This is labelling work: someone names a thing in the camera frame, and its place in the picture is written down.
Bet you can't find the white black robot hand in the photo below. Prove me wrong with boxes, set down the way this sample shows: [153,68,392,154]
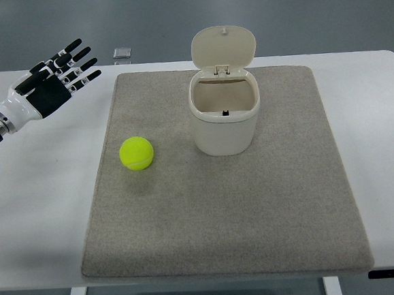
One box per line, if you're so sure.
[0,39,102,136]

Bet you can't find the yellow tennis ball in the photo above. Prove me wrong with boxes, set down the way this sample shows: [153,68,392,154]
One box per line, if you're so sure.
[119,136,154,171]

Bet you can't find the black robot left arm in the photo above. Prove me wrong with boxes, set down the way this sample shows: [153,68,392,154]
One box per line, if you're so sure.
[0,39,101,142]

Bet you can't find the cream bin with flip lid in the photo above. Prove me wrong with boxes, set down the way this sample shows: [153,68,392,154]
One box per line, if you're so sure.
[188,25,261,156]

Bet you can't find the grey felt mat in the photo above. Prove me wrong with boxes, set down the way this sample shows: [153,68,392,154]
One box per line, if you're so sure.
[82,65,374,280]

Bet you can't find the white right table leg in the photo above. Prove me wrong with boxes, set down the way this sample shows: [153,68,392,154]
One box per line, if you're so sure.
[323,276,343,295]

